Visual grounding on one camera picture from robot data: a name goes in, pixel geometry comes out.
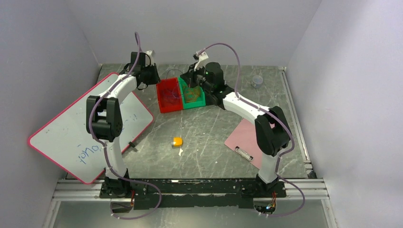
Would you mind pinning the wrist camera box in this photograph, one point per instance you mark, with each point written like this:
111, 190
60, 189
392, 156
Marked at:
150, 54
202, 60

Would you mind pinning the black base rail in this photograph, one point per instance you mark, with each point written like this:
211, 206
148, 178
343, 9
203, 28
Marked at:
187, 193

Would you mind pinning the green plastic bin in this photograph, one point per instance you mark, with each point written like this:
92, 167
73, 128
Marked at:
191, 97

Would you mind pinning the small clear jar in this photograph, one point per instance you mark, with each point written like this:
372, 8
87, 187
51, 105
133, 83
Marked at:
257, 81

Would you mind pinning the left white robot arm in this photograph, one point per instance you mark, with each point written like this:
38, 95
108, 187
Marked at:
105, 123

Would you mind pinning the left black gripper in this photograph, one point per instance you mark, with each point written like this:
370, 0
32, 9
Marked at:
156, 79

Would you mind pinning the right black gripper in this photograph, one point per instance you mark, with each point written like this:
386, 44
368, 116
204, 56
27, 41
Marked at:
190, 75

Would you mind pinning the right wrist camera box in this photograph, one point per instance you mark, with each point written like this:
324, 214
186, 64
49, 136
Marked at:
202, 60

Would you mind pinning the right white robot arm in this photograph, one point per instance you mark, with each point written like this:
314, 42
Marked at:
271, 127

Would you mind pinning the yellow cube block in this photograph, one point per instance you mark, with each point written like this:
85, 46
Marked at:
177, 142

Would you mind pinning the red plastic bin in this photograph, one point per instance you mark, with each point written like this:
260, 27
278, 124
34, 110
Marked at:
169, 95

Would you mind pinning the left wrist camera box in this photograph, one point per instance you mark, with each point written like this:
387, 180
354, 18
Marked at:
150, 54

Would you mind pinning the pink clipboard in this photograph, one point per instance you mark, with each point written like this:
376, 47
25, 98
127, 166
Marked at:
243, 141

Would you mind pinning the black plastic bin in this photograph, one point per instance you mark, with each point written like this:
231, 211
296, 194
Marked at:
213, 97

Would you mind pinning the pink framed whiteboard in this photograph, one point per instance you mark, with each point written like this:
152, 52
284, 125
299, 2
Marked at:
65, 141

